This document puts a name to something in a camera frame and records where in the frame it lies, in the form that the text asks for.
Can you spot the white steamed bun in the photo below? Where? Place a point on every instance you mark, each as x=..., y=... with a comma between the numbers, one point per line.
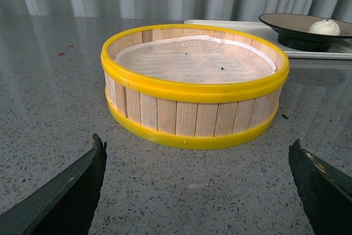
x=325, y=27

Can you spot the beige plate with black rim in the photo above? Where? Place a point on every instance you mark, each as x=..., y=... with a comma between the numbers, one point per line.
x=293, y=31

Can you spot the white steamer liner cloth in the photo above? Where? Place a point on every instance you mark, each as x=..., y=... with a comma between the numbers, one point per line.
x=197, y=60

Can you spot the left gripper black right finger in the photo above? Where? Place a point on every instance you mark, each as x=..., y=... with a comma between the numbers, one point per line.
x=324, y=190

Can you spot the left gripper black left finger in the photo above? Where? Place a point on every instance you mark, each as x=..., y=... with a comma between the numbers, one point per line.
x=67, y=203

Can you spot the white rectangular tray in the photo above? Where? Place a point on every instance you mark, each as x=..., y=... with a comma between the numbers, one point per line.
x=338, y=50

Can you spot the bamboo steamer with yellow bands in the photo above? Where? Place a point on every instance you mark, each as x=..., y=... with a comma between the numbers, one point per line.
x=187, y=115

